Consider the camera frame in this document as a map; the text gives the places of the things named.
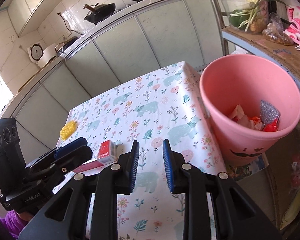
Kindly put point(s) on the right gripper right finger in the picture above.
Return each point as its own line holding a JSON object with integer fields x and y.
{"x": 236, "y": 215}

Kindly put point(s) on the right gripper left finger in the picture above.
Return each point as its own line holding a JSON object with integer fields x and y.
{"x": 86, "y": 200}

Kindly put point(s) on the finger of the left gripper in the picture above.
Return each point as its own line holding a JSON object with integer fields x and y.
{"x": 64, "y": 150}
{"x": 65, "y": 158}

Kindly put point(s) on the red white carton box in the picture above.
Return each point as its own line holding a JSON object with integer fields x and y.
{"x": 106, "y": 155}

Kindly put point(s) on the red plastic wrapper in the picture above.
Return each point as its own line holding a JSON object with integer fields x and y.
{"x": 255, "y": 123}

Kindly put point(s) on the pink white snack bag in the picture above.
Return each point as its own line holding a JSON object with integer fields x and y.
{"x": 238, "y": 116}

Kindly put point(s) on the silver mesh scouring cloth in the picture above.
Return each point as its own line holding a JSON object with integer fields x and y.
{"x": 268, "y": 113}

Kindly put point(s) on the purple sleeve forearm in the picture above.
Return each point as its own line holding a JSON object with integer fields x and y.
{"x": 15, "y": 222}

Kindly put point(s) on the kitchen counter cabinets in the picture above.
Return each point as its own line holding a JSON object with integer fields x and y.
{"x": 144, "y": 37}

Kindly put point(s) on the flat yellow foam net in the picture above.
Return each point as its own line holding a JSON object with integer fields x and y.
{"x": 68, "y": 129}

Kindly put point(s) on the white rice cooker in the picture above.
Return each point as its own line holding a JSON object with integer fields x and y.
{"x": 41, "y": 57}

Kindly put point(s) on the floral bear tablecloth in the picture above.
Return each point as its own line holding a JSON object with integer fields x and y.
{"x": 164, "y": 104}

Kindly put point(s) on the induction cooker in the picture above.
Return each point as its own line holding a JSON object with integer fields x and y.
{"x": 60, "y": 48}

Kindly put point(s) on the pink plastic bucket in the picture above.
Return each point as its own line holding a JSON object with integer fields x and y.
{"x": 246, "y": 80}

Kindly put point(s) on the black wok with lid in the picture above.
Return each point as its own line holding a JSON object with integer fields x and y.
{"x": 99, "y": 12}

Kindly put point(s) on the metal storage rack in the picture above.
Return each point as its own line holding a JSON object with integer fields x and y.
{"x": 288, "y": 57}

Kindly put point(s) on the bag of brown food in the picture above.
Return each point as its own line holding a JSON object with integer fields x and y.
{"x": 274, "y": 31}

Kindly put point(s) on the pink polka dot cloth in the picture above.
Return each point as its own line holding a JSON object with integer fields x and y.
{"x": 293, "y": 31}

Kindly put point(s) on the green onions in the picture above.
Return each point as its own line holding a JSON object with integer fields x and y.
{"x": 250, "y": 17}

